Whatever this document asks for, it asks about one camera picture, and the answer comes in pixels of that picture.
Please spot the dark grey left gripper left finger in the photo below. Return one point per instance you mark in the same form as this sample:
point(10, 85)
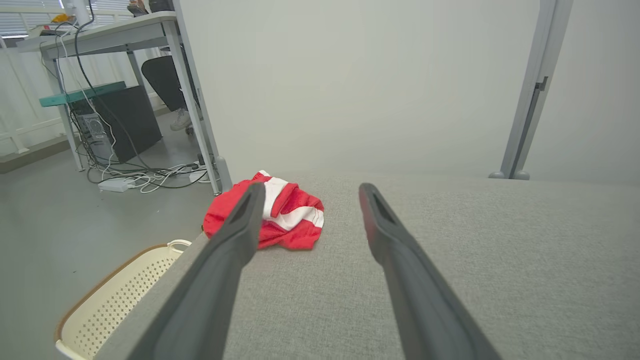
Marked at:
point(210, 290)

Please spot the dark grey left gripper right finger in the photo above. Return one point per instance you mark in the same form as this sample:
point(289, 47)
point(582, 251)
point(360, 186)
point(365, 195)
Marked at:
point(425, 300)

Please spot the red shorts with white stripes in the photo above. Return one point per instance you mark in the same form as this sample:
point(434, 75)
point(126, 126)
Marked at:
point(295, 225)

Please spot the cream perforated laundry basket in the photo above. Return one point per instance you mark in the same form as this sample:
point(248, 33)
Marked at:
point(115, 300)

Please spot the white power strip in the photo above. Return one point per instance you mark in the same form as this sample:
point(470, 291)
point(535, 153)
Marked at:
point(116, 185)

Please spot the white sneaker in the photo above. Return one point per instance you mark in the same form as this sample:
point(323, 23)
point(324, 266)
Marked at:
point(181, 121)

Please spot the black computer tower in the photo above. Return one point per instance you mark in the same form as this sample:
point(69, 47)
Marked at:
point(130, 120)

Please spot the teal shelf board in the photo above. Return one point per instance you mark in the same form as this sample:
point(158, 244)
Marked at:
point(80, 95)

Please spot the white office desk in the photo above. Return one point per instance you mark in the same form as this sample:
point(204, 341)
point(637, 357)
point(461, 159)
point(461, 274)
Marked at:
point(110, 37)

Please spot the grey partition end frame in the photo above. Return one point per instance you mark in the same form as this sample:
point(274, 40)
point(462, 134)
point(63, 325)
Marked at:
point(224, 172)

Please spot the grey partition joint post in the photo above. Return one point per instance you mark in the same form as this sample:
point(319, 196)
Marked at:
point(530, 100)

